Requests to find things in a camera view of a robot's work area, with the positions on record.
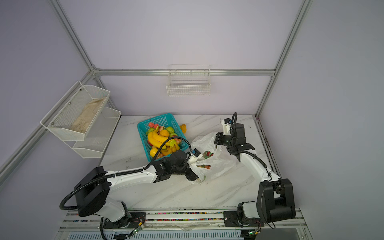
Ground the orange fake pear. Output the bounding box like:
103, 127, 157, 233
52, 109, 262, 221
180, 124, 187, 134

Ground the beige cloth in shelf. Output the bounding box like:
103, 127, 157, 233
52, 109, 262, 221
70, 97, 106, 134

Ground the white wire wall basket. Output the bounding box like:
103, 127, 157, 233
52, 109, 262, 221
166, 65, 211, 97

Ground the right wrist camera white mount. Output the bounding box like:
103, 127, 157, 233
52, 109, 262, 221
221, 118, 232, 135

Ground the lower white mesh shelf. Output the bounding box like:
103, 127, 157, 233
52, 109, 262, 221
64, 107, 121, 159

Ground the upper white mesh shelf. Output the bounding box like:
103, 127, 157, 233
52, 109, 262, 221
40, 81, 110, 142

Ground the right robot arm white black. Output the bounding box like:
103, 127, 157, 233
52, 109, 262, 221
215, 119, 296, 225

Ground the pink dragon fruit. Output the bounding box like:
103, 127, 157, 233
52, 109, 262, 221
197, 165, 211, 170

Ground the green fake apple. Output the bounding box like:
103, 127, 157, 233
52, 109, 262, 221
166, 127, 175, 134

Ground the orange fake mandarin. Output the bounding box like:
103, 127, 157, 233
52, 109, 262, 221
160, 129, 170, 138

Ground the white mesh shelf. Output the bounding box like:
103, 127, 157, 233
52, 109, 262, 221
40, 81, 110, 142
64, 107, 121, 159

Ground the white plastic bag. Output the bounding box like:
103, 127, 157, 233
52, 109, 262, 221
189, 132, 238, 185

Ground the red fake strawberry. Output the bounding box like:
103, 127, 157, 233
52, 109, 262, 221
203, 151, 214, 160

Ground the aluminium frame rail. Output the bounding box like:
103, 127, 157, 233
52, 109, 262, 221
94, 69, 276, 76

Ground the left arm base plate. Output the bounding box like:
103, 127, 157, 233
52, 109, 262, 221
103, 212, 147, 229

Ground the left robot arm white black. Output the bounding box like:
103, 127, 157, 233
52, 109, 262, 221
59, 149, 203, 226

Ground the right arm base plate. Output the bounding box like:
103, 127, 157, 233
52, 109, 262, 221
223, 211, 264, 228

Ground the yellow fake lemon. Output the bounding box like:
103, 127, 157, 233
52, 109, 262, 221
150, 148, 158, 158

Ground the teal plastic basket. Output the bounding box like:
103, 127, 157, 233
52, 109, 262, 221
137, 114, 189, 162

